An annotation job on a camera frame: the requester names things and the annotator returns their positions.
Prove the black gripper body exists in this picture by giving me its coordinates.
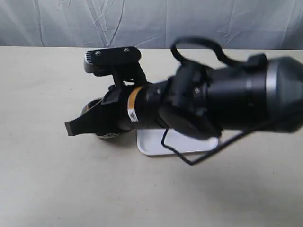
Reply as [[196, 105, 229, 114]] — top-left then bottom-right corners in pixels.
[[101, 80, 169, 131]]

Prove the white rectangular plastic tray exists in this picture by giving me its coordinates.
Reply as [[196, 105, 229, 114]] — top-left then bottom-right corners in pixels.
[[136, 80, 220, 157]]

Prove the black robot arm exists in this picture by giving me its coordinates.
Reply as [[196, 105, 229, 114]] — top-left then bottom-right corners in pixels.
[[65, 55, 303, 140]]

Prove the white patterned ceramic bowl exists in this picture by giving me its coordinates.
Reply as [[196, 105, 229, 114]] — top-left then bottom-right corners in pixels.
[[80, 97, 119, 140]]

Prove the grey wrinkled backdrop cloth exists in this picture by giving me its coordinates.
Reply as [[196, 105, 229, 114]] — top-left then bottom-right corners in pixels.
[[0, 0, 303, 50]]

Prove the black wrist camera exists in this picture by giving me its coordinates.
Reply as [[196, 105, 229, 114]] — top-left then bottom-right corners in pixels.
[[83, 46, 148, 89]]

